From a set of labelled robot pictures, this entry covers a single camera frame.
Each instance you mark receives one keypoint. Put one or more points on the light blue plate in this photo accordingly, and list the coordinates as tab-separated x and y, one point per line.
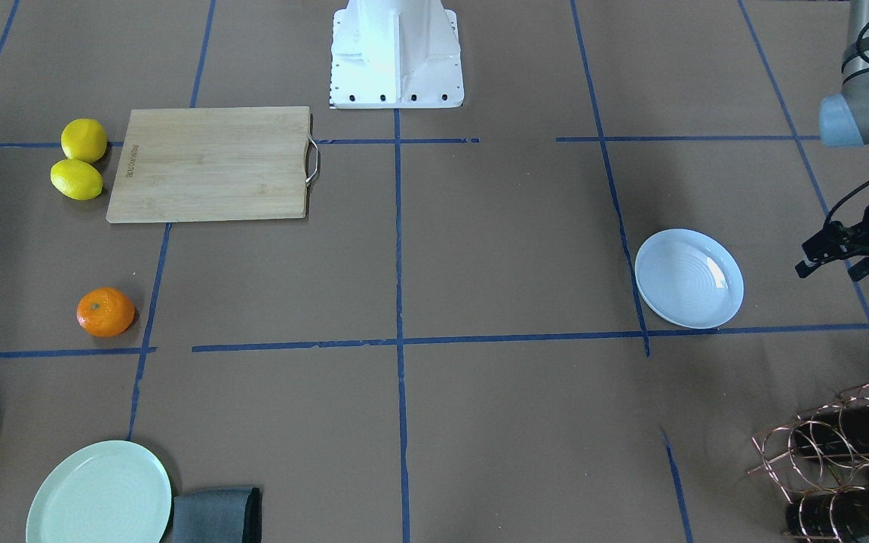
689	279

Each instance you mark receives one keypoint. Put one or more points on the light green plate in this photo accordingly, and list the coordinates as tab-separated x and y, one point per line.
111	491

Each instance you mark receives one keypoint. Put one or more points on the dark wine bottle upper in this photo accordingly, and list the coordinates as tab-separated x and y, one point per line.
837	433

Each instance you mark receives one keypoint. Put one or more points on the dark wine bottle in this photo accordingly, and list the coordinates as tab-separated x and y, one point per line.
837	433
844	515

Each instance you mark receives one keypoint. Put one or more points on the dark wine bottle lower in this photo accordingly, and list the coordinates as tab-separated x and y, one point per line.
844	515

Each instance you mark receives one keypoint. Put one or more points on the bamboo cutting board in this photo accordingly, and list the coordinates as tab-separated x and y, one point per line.
214	164

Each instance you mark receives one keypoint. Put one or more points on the folded grey cloth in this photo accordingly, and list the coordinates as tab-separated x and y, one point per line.
222	514

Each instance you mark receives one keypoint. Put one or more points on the orange fruit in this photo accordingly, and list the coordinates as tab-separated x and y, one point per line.
105	312

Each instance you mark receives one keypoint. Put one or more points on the upper yellow lemon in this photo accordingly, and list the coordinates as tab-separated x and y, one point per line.
84	139

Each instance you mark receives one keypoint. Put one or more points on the yellow lemon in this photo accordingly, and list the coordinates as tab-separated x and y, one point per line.
77	179
84	139

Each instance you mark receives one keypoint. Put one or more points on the lower yellow lemon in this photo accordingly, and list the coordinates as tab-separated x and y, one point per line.
77	179

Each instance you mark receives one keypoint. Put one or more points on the copper wire bottle rack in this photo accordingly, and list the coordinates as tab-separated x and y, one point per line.
819	461

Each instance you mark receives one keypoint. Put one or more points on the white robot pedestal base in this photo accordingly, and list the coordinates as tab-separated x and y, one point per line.
395	54

